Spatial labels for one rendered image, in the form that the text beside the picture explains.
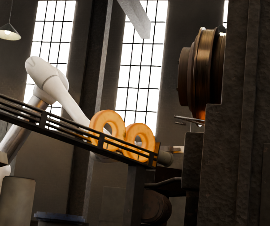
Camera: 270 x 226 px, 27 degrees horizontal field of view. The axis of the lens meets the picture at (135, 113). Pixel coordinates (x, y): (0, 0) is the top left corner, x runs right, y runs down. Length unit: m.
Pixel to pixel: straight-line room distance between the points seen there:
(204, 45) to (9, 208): 1.10
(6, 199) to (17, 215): 0.07
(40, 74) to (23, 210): 0.88
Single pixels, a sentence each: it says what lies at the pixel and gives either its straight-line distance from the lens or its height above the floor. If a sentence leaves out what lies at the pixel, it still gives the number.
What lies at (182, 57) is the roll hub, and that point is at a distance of 2.55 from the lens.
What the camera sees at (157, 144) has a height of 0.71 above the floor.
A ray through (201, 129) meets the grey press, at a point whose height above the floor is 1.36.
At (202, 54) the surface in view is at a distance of 2.45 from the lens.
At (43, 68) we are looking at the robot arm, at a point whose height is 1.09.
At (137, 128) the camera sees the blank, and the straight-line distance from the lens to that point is 2.10.
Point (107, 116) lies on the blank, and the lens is 2.02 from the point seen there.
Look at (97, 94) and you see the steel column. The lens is 9.69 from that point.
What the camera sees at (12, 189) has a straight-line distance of 2.03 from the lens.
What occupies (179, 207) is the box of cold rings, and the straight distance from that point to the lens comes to 4.94.
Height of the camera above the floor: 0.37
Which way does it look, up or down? 12 degrees up
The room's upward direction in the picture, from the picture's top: 6 degrees clockwise
